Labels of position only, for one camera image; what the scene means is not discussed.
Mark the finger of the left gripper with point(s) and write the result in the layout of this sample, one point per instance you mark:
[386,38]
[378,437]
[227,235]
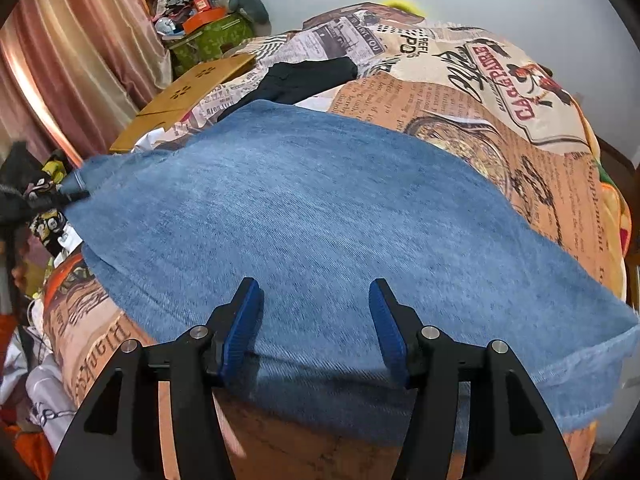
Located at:
[17,209]

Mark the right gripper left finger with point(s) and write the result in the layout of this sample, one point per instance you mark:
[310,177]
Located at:
[153,406]

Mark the blue denim jeans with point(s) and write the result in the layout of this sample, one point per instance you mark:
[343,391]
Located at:
[315,207]

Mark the striped pink curtain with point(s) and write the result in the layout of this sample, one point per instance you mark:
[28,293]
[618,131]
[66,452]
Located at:
[75,73]

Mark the wooden lap desk board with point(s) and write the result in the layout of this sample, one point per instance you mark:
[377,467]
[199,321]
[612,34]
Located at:
[177,100]

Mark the green patterned storage box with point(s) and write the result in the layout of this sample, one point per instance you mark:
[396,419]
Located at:
[209,42]

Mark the orange box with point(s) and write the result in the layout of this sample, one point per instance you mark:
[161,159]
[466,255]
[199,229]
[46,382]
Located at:
[204,12]

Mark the black folded garment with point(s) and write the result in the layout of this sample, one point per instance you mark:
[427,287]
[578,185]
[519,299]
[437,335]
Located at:
[290,83]

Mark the newspaper print bed blanket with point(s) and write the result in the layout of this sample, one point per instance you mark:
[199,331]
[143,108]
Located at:
[475,96]

